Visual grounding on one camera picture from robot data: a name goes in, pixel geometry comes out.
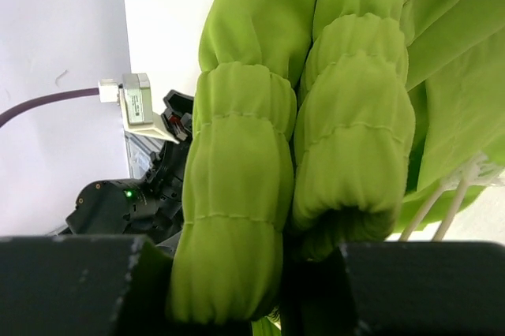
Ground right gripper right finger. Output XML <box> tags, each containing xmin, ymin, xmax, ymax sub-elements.
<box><xmin>280</xmin><ymin>241</ymin><xmax>504</xmax><ymax>335</ymax></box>

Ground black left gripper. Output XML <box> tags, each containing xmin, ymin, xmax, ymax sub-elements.
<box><xmin>145</xmin><ymin>90</ymin><xmax>193</xmax><ymax>241</ymax></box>

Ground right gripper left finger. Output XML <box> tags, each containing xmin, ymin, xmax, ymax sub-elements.
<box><xmin>1</xmin><ymin>236</ymin><xmax>171</xmax><ymax>335</ymax></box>

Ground lime green shorts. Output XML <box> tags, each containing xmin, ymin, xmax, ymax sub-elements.
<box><xmin>165</xmin><ymin>0</ymin><xmax>504</xmax><ymax>324</ymax></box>

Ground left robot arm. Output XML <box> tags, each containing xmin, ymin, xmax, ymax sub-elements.
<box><xmin>63</xmin><ymin>90</ymin><xmax>194</xmax><ymax>244</ymax></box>

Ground aluminium mounting rail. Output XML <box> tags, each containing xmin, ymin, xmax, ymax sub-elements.
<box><xmin>125</xmin><ymin>132</ymin><xmax>164</xmax><ymax>179</ymax></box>

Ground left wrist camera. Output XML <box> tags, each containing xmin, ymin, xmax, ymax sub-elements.
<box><xmin>98</xmin><ymin>73</ymin><xmax>178</xmax><ymax>144</ymax></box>

